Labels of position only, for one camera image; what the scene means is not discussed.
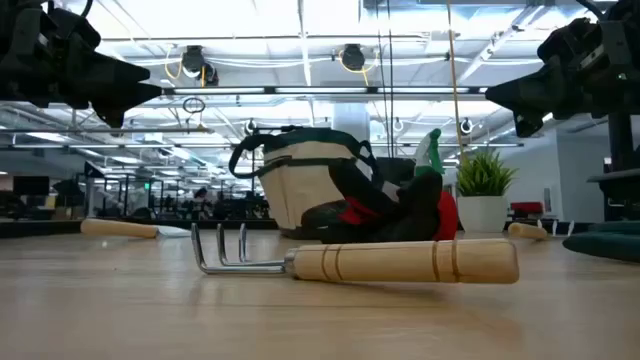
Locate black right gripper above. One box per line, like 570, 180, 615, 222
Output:
484, 17, 609, 139

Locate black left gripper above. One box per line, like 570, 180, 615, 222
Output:
27, 0, 164, 129

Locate white green spray bottle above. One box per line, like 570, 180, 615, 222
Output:
414, 128, 446, 177

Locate wooden handled hand rake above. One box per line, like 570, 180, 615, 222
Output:
190, 222, 521, 286
507, 221, 550, 242

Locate wooden handled hand trowel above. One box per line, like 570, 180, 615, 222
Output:
79, 217, 192, 240

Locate black red gardening gloves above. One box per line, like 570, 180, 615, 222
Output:
301, 159, 459, 245

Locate green handled pruning shears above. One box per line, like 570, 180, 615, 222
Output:
561, 219, 640, 264

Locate cream green canvas gardening bag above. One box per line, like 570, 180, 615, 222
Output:
228, 126, 381, 240

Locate red box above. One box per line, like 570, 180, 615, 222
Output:
509, 201, 545, 217

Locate green plant in white pot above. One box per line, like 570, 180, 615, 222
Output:
455, 148, 520, 234

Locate black ceiling cord reel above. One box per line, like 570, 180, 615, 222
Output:
339, 43, 367, 72
179, 44, 221, 87

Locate hanging yellow cable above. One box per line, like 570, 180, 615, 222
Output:
444, 0, 466, 164

